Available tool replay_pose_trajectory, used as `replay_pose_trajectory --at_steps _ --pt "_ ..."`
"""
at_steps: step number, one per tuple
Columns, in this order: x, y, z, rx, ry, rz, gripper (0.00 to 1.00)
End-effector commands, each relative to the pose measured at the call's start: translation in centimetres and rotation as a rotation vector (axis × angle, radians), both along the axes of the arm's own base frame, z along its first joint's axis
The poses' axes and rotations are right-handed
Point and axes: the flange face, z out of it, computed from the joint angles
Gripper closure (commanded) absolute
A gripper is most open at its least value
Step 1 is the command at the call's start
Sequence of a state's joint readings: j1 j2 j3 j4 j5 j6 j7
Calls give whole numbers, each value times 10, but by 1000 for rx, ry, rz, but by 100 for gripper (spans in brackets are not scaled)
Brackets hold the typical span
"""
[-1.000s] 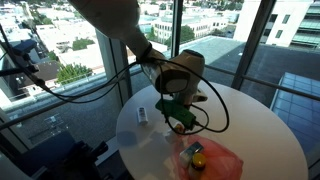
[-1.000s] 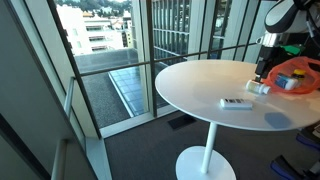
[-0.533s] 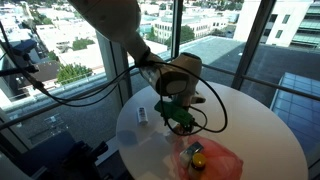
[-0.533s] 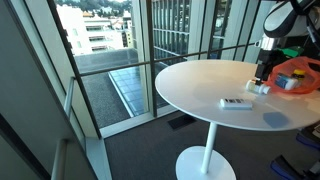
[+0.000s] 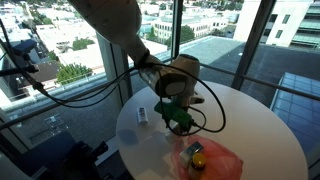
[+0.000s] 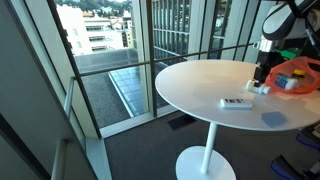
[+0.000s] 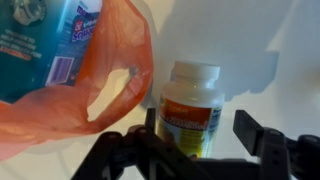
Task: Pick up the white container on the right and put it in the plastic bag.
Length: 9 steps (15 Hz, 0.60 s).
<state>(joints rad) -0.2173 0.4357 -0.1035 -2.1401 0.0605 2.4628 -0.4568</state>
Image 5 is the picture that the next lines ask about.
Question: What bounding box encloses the red plastic bag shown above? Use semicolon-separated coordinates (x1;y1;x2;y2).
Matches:
171;135;243;180

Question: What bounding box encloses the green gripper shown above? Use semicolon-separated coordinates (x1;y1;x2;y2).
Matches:
154;102;192;131

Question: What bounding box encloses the yellow cap bottle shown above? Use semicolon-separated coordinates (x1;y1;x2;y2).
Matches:
188;153;206;180

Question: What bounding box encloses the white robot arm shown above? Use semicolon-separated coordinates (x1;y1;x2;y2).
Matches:
67;0;200;132

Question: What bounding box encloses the round white pedestal table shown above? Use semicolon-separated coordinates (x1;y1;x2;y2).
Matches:
116;82;308;180

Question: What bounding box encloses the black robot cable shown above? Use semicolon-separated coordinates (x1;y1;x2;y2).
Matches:
0;19;227;137

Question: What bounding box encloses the blue black equipment base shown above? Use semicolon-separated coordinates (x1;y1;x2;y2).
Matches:
14;132;108;180

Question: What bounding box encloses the white remote control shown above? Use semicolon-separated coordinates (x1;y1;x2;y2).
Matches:
137;107;148;126

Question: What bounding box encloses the camera on tripod stand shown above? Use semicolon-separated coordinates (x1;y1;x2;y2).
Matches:
0;39;38;76

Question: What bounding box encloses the white bottle blue label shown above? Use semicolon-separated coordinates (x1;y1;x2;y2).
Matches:
179;141;203;168

